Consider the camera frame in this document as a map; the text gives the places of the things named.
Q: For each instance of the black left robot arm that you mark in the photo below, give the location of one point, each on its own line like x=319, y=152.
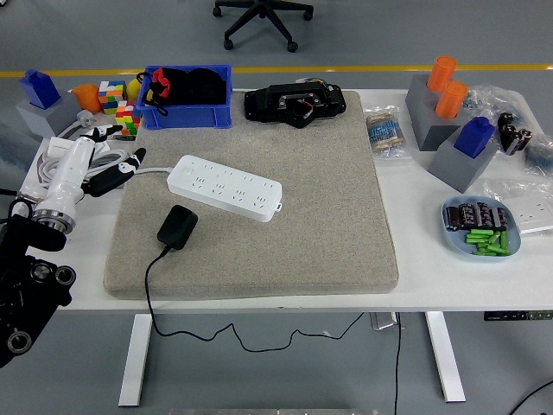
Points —
x=26, y=294

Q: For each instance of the green battery cell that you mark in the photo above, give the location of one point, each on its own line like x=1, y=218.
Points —
x=479, y=232
x=484, y=247
x=475, y=238
x=504, y=242
x=496, y=240

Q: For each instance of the white table leg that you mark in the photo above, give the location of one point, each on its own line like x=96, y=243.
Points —
x=135, y=363
x=445, y=359

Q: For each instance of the grey-brown mat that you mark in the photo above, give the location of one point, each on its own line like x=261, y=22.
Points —
x=281, y=242

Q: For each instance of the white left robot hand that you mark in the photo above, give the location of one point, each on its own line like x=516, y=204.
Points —
x=71, y=173

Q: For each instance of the white wall switch plate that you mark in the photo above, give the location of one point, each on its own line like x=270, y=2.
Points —
x=103, y=146
x=58, y=149

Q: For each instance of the blue peg block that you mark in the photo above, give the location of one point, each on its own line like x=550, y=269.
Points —
x=39, y=88
x=473, y=138

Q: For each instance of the yellow ball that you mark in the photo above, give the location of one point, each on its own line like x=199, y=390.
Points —
x=133, y=90

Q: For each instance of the multicolour puzzle cube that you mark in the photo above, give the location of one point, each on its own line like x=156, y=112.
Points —
x=110, y=97
x=127, y=119

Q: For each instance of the black machine housing part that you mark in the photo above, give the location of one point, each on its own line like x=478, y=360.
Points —
x=268, y=101

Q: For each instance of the small black stick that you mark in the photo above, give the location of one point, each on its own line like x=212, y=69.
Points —
x=125, y=138

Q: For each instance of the bag of resistor strips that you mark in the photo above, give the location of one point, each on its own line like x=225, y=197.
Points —
x=384, y=134

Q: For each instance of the grey power plug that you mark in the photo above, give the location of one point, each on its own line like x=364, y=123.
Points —
x=84, y=117

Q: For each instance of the large grey block holder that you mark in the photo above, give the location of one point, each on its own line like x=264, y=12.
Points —
x=427, y=125

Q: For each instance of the white power strip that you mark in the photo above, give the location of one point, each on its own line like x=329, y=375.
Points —
x=224, y=186

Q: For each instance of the orange cylinder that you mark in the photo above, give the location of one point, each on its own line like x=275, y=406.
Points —
x=441, y=73
x=451, y=100

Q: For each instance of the white wall socket panel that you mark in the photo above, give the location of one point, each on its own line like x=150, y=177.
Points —
x=533, y=216

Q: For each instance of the black office chair base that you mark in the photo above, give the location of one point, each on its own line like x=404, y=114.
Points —
x=263, y=10

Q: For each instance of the orange plastic cup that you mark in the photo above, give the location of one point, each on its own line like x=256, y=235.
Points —
x=88, y=98

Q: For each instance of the bag of blue resistors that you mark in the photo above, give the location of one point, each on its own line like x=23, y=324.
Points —
x=542, y=153

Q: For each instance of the black plug adapter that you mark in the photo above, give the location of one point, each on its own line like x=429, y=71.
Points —
x=177, y=227

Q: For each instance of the grey box under table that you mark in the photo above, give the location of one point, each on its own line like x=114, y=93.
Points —
x=382, y=321

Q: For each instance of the blue plastic bin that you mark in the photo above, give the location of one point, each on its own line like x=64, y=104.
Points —
x=186, y=119

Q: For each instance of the black table control panel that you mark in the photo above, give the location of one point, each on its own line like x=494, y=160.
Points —
x=518, y=316

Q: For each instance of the clear plastic bag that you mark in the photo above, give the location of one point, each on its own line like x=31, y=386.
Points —
x=501, y=188
x=488, y=97

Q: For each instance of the black pouch red trim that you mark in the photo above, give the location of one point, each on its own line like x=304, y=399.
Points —
x=203, y=86

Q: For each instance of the light blue plate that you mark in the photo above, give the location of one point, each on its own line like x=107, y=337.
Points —
x=453, y=242

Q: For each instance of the bag of black capacitors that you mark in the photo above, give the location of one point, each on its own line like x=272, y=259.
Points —
x=512, y=134

